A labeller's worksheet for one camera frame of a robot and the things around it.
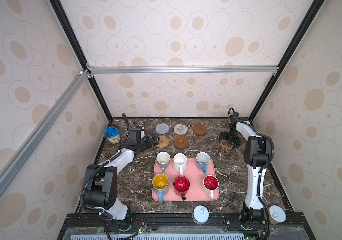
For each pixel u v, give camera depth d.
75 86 0.78
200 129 1.13
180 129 1.13
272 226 0.73
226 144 1.01
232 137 0.89
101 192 0.44
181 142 1.06
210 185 0.84
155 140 0.83
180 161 0.94
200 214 0.71
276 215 0.71
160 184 0.85
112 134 0.97
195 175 0.89
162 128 1.13
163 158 0.92
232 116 0.89
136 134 0.71
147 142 0.81
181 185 0.85
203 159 0.91
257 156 0.62
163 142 1.06
